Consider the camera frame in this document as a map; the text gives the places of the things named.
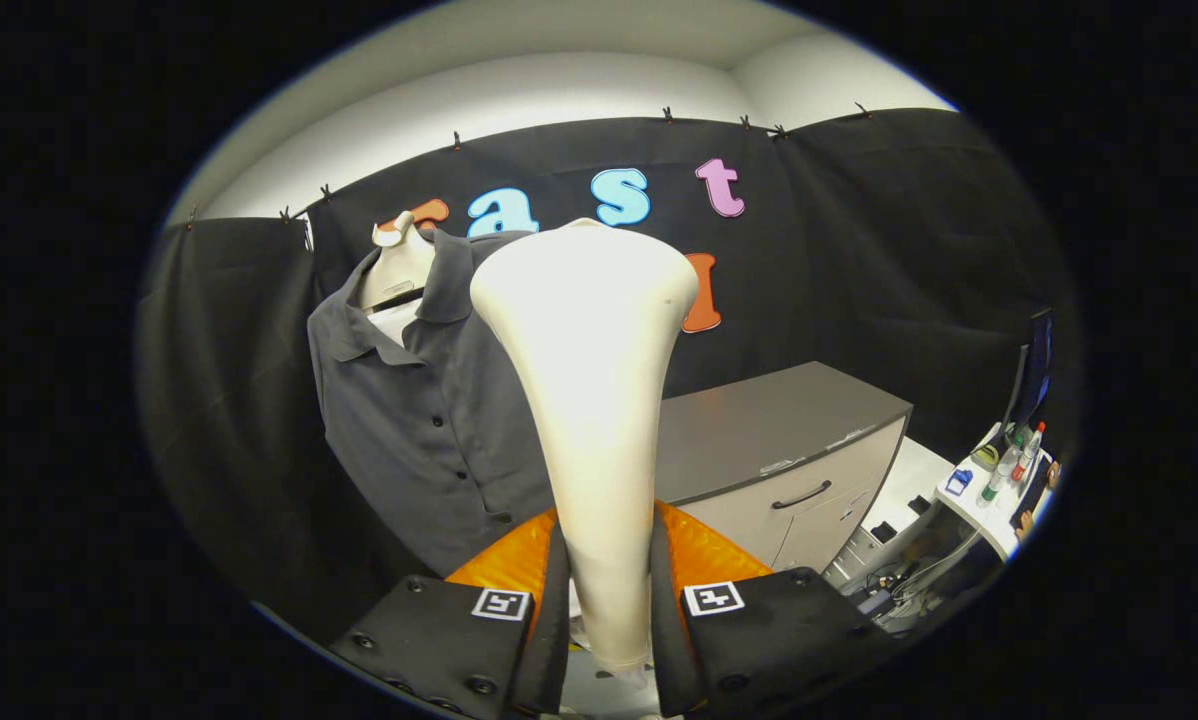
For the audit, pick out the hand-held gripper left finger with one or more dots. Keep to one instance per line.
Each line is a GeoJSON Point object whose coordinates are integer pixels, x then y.
{"type": "Point", "coordinates": [429, 640]}

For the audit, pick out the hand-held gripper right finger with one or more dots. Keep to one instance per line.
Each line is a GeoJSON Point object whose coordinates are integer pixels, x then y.
{"type": "Point", "coordinates": [789, 635]}

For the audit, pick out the grey button shirt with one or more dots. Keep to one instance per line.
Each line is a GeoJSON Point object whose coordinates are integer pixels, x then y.
{"type": "Point", "coordinates": [419, 430]}

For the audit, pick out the white garment steamer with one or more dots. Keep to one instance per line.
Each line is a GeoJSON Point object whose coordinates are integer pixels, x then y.
{"type": "Point", "coordinates": [589, 380]}

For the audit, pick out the grey cabinet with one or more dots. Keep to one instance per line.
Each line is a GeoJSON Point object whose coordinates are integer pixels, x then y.
{"type": "Point", "coordinates": [759, 420]}

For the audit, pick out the white desk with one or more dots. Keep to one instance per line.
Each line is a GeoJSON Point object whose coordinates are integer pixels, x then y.
{"type": "Point", "coordinates": [979, 515]}

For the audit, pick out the small blue box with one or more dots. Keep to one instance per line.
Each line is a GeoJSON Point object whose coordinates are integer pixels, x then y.
{"type": "Point", "coordinates": [959, 482]}

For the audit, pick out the green cap clear bottle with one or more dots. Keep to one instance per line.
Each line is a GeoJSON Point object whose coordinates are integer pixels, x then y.
{"type": "Point", "coordinates": [995, 482]}

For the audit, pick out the olive tape roll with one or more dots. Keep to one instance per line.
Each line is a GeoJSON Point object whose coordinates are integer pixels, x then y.
{"type": "Point", "coordinates": [984, 458]}

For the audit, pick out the black keyboard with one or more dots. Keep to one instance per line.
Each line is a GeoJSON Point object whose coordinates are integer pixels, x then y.
{"type": "Point", "coordinates": [1035, 492]}

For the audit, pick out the red cap clear bottle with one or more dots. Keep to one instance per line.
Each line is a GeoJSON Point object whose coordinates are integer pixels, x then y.
{"type": "Point", "coordinates": [1028, 452]}

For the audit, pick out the black computer monitor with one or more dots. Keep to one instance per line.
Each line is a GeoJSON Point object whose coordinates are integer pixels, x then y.
{"type": "Point", "coordinates": [1034, 370]}

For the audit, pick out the white mannequin torso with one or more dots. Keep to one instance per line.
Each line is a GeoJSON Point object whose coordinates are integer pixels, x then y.
{"type": "Point", "coordinates": [399, 270]}

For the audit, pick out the black backdrop cloth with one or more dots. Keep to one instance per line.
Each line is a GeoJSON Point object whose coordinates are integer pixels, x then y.
{"type": "Point", "coordinates": [839, 250]}

